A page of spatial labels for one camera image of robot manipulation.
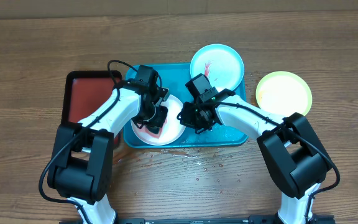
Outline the light blue plate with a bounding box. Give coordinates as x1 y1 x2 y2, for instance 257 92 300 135
190 44 245 91

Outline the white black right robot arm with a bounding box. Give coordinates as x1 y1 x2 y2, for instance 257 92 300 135
177 90 335 223

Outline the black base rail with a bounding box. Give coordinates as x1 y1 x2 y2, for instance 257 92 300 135
59 215 336 224

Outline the red green sponge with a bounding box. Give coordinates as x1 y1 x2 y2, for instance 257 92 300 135
144 116 167 138

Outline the black red sponge tray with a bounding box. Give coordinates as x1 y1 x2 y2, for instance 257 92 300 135
54 71 114 149

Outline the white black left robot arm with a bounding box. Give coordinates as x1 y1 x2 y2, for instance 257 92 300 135
39 82 170 223

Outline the yellow plate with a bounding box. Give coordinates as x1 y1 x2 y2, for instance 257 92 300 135
255 71 313 116

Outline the white plate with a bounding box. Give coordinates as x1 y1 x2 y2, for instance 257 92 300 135
131 95 185 146

